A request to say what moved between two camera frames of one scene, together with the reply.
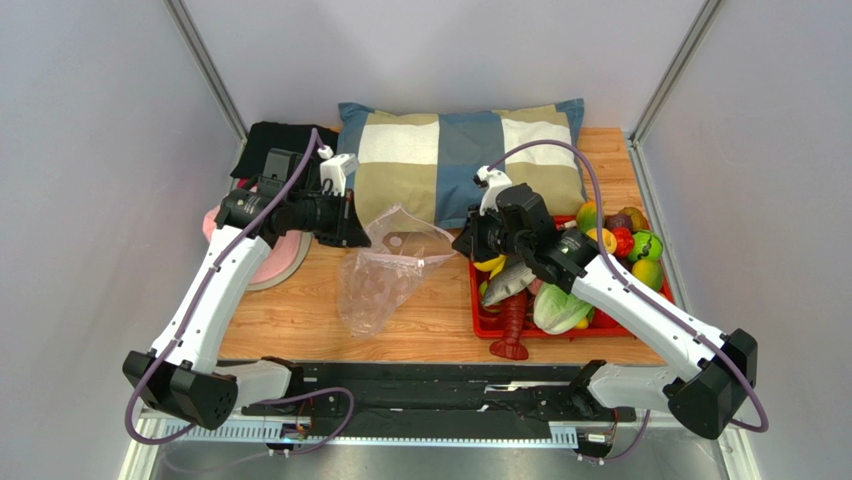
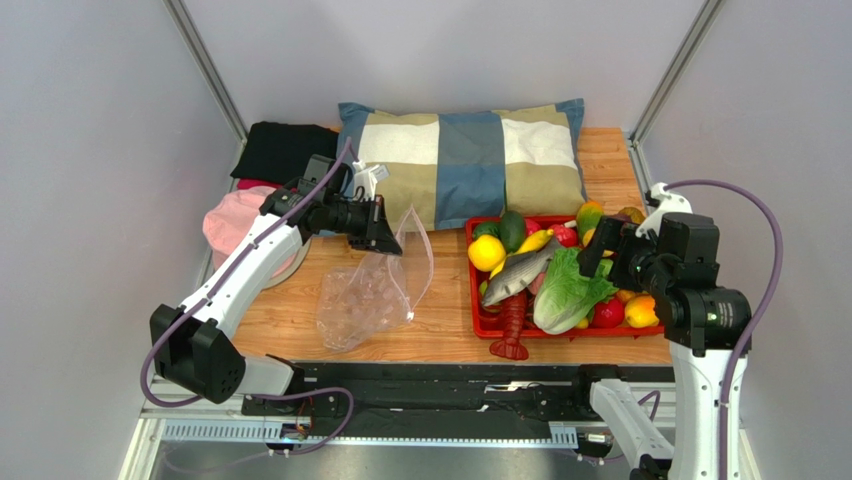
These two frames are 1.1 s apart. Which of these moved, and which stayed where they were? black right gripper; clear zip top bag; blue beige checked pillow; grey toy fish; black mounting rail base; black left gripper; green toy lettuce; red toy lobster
Moved: black left gripper; black right gripper; clear zip top bag
Stayed: grey toy fish; blue beige checked pillow; black mounting rail base; green toy lettuce; red toy lobster
